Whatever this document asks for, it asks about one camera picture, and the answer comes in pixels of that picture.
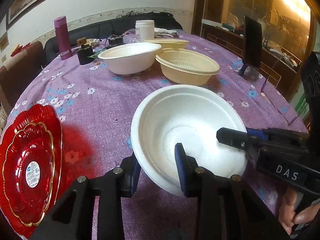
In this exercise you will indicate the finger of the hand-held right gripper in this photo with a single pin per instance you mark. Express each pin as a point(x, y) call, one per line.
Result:
point(232, 138)
point(257, 133)

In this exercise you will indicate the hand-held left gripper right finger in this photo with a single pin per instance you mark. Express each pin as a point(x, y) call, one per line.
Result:
point(180, 170)

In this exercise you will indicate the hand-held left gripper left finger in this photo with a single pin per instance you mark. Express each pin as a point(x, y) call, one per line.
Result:
point(135, 172)

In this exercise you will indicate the white foam bowl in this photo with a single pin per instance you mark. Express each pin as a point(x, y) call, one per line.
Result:
point(175, 120)

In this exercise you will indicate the person's right hand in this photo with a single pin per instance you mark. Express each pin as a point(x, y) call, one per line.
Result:
point(290, 210)

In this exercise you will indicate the purple eyeglasses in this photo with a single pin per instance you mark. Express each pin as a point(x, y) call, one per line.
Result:
point(273, 100)

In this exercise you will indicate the grey phone stand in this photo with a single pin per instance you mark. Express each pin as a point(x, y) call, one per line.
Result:
point(247, 72)

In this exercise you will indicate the purple floral tablecloth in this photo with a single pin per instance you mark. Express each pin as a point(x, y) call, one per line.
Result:
point(100, 110)

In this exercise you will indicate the cream plastic bowl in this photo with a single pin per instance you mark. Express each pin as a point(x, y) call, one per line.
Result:
point(185, 67)

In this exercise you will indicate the black smartphone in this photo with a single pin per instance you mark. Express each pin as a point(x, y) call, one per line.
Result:
point(252, 42)

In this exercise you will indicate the large red glass plate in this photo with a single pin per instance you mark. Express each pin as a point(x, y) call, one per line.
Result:
point(53, 120)

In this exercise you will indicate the small red glass plate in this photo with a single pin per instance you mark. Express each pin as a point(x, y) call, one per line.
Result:
point(27, 175)

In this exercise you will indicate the off-white paper bowl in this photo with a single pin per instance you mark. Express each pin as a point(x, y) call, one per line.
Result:
point(130, 57)

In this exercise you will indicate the wooden cabinet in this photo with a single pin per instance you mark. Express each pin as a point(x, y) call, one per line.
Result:
point(275, 17)

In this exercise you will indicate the green packet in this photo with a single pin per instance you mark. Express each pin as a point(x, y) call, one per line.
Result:
point(94, 55)

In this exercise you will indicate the white towel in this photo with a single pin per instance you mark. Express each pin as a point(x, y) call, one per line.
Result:
point(166, 31)

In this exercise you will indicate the black electronic device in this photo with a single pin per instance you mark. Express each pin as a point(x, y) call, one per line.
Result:
point(115, 41)

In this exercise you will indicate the white plastic jar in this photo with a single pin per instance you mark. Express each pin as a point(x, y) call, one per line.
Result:
point(144, 31)

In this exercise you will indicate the black sofa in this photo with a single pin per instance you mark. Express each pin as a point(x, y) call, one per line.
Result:
point(100, 30)

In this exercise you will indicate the magenta thermos bottle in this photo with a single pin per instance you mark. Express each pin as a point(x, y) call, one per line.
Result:
point(62, 40)

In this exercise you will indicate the brown chair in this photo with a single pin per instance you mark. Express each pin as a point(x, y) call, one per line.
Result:
point(17, 75)

